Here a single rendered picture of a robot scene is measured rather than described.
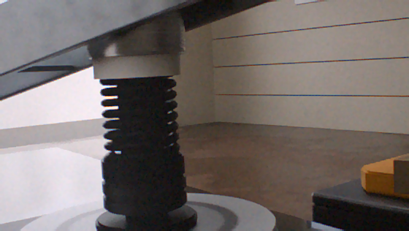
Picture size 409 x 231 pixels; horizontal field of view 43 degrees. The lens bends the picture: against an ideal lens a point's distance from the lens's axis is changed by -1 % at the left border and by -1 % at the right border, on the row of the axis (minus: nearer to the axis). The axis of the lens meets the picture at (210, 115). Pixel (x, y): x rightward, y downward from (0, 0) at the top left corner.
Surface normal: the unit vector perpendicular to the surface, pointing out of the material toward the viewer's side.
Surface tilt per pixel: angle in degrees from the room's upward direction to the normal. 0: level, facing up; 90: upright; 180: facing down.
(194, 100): 90
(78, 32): 90
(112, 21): 90
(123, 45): 90
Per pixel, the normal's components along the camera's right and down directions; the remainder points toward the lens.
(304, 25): -0.76, 0.10
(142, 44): 0.25, 0.07
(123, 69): -0.14, 0.09
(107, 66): -0.51, 0.10
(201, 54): 0.65, 0.04
